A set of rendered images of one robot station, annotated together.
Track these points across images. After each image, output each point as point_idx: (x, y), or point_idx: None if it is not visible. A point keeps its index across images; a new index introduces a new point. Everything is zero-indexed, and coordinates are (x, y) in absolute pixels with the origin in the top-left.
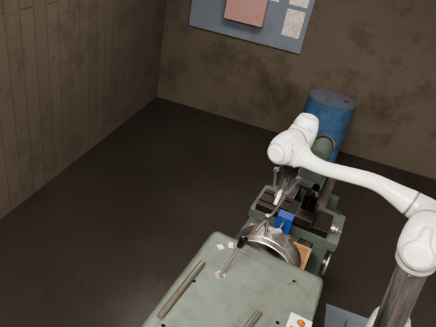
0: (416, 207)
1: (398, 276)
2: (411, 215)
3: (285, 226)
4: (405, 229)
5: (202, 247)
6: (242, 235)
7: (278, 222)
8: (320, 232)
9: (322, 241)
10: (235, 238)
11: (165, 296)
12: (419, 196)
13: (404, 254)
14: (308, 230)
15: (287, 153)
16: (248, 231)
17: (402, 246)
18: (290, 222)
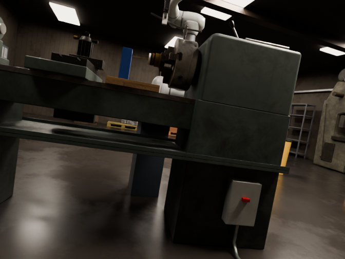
0: (179, 12)
1: (193, 39)
2: (181, 15)
3: (131, 58)
4: (196, 16)
5: (234, 37)
6: (231, 20)
7: (131, 56)
8: (99, 73)
9: (100, 80)
10: (188, 50)
11: (277, 47)
12: None
13: (204, 23)
14: (97, 75)
15: None
16: (187, 41)
17: (203, 20)
18: (132, 53)
